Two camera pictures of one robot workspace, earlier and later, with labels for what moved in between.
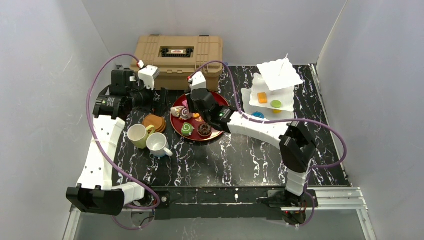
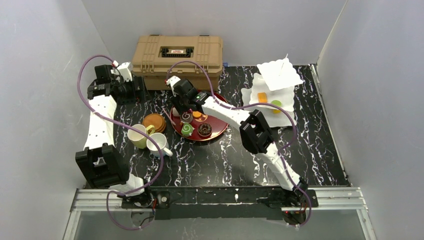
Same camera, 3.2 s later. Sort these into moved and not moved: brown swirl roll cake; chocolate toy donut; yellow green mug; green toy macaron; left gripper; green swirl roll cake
Moved: brown swirl roll cake; left gripper
Not moved: yellow green mug; green swirl roll cake; chocolate toy donut; green toy macaron
